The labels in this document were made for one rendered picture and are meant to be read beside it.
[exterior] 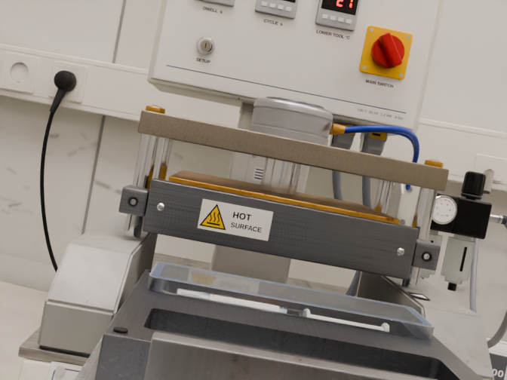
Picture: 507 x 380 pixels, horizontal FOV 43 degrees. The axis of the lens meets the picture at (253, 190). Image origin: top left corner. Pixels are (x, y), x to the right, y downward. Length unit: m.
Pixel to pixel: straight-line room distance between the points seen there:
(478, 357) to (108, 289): 0.28
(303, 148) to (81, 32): 0.86
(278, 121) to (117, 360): 0.35
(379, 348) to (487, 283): 0.87
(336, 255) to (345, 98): 0.28
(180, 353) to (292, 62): 0.55
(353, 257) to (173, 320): 0.23
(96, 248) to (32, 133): 0.88
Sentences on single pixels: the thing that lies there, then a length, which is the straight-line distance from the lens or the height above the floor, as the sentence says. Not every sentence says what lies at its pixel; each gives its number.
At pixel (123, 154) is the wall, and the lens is 1.29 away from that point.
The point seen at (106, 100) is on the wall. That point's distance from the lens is 1.26.
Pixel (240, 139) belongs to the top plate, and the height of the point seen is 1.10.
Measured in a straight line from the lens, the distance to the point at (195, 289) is 0.41.
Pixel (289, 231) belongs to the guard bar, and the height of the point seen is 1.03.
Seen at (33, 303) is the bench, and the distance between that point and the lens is 1.26.
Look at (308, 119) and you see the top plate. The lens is 0.61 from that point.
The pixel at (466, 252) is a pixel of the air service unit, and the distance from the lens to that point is 0.82.
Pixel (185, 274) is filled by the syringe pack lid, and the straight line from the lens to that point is 0.44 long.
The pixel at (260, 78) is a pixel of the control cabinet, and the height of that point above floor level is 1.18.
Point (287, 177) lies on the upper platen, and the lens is 0.63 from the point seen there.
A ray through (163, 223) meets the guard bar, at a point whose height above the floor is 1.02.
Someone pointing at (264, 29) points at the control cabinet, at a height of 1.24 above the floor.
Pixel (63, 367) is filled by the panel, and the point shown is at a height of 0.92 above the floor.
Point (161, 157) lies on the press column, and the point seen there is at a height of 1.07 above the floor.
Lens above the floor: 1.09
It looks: 3 degrees down
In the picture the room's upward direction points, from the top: 11 degrees clockwise
